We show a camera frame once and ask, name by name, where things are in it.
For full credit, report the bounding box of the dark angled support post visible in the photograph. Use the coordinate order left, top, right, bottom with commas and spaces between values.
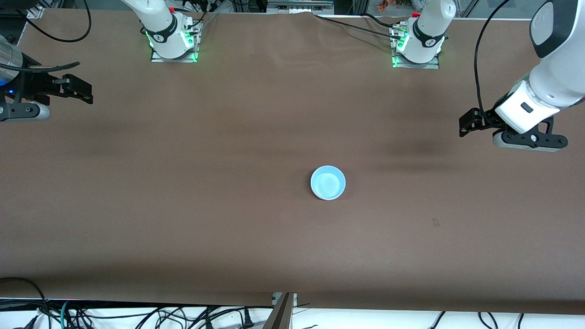
263, 292, 298, 329

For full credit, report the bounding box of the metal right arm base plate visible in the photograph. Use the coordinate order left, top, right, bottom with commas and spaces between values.
150, 21, 202, 63

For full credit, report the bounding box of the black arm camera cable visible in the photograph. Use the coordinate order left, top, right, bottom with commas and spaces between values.
474, 0, 513, 116
0, 0, 92, 74

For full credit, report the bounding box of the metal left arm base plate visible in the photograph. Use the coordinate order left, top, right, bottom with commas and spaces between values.
392, 25, 441, 69

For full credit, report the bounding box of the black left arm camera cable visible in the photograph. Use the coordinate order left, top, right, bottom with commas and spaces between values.
474, 0, 513, 116

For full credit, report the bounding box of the black cable to arm base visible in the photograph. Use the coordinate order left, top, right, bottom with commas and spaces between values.
314, 13, 405, 41

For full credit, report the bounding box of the thick black looped cable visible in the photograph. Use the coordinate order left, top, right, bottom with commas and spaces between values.
0, 277, 51, 329

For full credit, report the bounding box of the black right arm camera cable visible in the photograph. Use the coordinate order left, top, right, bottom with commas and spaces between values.
0, 0, 92, 74

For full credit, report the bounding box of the brown table cover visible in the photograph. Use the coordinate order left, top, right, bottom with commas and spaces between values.
0, 8, 585, 315

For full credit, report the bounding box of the silver metal device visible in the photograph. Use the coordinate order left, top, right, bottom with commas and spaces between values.
267, 0, 335, 14

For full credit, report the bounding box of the light blue bowl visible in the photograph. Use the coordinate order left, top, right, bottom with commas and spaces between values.
310, 165, 347, 201

